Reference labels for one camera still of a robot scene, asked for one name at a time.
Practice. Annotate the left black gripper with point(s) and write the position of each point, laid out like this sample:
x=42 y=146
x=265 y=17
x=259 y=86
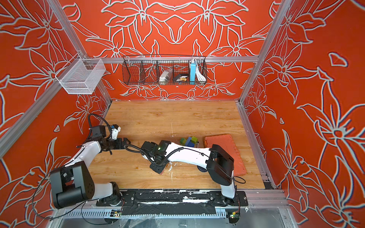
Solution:
x=118 y=147

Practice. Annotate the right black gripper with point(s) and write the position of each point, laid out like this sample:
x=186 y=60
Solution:
x=158 y=170

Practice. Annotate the dark blue lego brick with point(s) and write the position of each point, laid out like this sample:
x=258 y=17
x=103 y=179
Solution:
x=189 y=142

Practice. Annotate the lime lego brick lone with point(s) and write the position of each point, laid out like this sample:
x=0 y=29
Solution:
x=194 y=140

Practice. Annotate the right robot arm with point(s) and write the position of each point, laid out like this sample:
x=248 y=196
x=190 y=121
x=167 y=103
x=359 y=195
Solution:
x=215 y=160

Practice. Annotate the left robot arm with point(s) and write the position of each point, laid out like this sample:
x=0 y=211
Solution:
x=72 y=183

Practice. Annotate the dark blue round disc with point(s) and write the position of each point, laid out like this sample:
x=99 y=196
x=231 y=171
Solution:
x=201 y=169

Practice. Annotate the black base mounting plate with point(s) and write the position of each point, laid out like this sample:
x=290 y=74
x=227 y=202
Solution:
x=174 y=202

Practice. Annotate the orange tool case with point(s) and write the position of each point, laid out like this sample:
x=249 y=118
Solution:
x=227 y=143

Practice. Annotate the clear bag in basket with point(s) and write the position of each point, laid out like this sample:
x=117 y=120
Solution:
x=165 y=77

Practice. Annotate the black object in basket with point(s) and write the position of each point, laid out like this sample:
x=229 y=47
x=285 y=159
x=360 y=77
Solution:
x=181 y=78

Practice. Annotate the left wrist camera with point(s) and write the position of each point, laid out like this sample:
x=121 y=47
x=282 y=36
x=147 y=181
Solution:
x=115 y=130

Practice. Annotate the black wire wall basket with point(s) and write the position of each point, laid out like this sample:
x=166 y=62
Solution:
x=139 y=70

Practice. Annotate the clear plastic wall bin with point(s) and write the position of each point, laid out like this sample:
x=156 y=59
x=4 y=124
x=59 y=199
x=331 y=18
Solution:
x=82 y=76

